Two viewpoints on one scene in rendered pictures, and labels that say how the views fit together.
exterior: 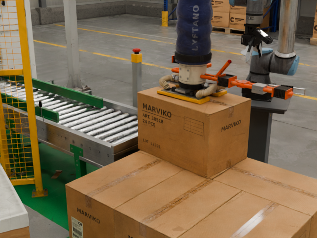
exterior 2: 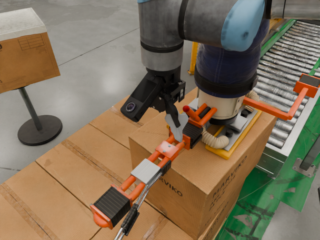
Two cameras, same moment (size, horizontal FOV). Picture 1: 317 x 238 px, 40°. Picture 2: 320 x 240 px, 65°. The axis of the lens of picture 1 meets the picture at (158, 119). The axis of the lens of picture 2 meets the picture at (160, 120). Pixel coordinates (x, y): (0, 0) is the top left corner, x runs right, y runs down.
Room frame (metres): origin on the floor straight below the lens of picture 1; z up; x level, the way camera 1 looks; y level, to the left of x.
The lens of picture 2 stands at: (2.38, -1.00, 1.70)
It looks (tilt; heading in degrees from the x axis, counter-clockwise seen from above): 43 degrees down; 87
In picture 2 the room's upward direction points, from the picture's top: straight up
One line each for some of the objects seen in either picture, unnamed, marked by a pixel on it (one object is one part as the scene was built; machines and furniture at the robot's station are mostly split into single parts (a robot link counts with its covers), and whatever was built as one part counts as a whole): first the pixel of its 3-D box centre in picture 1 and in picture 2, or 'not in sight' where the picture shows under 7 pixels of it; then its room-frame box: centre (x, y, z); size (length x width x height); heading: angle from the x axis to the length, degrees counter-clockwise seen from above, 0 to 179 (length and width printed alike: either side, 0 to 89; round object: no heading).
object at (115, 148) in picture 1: (148, 134); (230, 131); (2.87, 0.07, 0.58); 0.70 x 0.03 x 0.06; 139
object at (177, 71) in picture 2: (251, 34); (163, 83); (2.41, -0.51, 1.36); 0.09 x 0.08 x 0.12; 48
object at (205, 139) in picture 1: (192, 125); (203, 151); (2.63, -0.22, 0.74); 0.60 x 0.40 x 0.40; 45
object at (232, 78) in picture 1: (227, 80); (185, 132); (2.50, -0.40, 1.08); 0.10 x 0.08 x 0.06; 139
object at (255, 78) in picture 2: (193, 55); (225, 73); (2.66, -0.21, 1.19); 0.23 x 0.23 x 0.04
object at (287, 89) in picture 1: (281, 92); (112, 205); (2.27, -0.66, 1.07); 0.08 x 0.07 x 0.05; 49
